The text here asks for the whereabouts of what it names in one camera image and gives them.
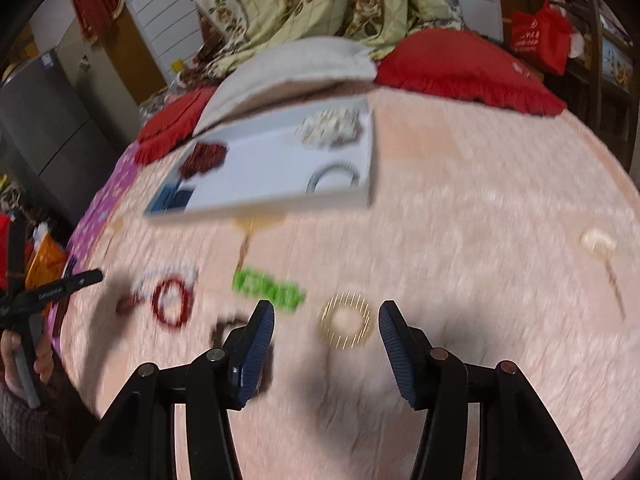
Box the small red frilled pillow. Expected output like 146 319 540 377
134 85 219 165

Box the large red frilled pillow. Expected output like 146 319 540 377
374 27 568 117

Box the white pillow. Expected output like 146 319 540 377
192 37 377 136

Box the orange bag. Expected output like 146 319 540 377
25 247 68 311

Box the person's left hand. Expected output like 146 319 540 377
0 327 56 396

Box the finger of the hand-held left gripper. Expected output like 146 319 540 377
59 268 104 295

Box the white rectangular tray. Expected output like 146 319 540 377
142 97 375 221

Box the dark wooden chair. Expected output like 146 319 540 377
542 0 640 161

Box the white slatted headboard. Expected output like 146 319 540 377
120 0 503 78

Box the white bead bracelet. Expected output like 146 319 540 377
131 260 200 296

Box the purple patterned sheet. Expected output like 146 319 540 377
65 152 143 271

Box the grey refrigerator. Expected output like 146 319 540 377
0 45 123 211

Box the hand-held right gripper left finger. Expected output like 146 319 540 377
70 300 277 480

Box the blue hair claw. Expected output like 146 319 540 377
150 183 197 212

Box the brown wooden door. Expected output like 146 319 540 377
107 7 168 106

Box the dark brown bead bracelet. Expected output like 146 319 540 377
210 314 251 348

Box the clear plastic wrap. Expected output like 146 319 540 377
137 85 176 121

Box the gold coil hair tie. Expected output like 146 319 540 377
320 291 375 348

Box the red shopping bag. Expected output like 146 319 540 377
509 0 572 75

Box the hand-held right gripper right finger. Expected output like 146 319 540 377
377 300 586 480

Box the grey coil hair tie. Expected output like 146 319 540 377
305 161 362 195

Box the thin dark red bead bracelet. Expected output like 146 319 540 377
114 290 146 315

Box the red dotted scrunchie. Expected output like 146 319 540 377
178 141 230 180

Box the cream dotted scrunchie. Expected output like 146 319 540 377
296 107 362 150

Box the green bead bracelet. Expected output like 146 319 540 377
232 267 306 313

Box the person's left forearm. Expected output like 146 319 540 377
0 382 96 480

